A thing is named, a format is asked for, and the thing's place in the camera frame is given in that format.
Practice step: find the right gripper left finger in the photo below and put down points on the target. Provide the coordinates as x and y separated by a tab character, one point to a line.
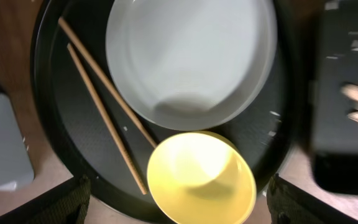
67	203

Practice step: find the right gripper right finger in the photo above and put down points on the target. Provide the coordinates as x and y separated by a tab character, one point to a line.
288	204

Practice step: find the wooden chopstick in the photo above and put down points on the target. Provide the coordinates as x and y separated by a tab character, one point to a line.
102	76
102	111

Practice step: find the yellow bowl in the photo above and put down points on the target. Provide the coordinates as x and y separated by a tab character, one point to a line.
200	177

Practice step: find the grey plate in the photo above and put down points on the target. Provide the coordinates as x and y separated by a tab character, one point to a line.
190	64

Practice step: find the round black tray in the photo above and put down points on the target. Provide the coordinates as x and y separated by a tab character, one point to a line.
262	133

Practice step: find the black rectangular tray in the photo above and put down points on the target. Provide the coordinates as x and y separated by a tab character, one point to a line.
334	137

